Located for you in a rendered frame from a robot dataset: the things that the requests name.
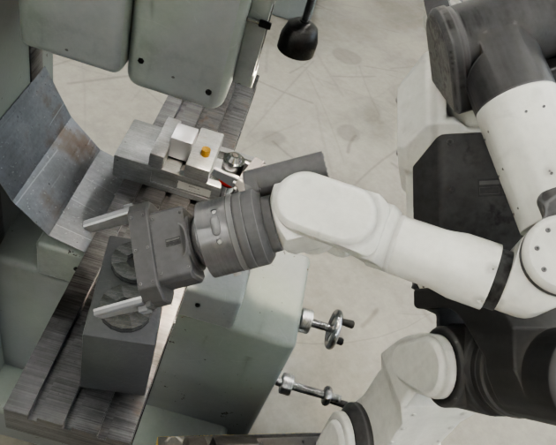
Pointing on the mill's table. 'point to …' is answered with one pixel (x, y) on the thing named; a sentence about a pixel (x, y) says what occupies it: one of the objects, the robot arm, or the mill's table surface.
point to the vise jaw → (199, 167)
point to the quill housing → (187, 47)
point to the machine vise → (162, 162)
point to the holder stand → (118, 328)
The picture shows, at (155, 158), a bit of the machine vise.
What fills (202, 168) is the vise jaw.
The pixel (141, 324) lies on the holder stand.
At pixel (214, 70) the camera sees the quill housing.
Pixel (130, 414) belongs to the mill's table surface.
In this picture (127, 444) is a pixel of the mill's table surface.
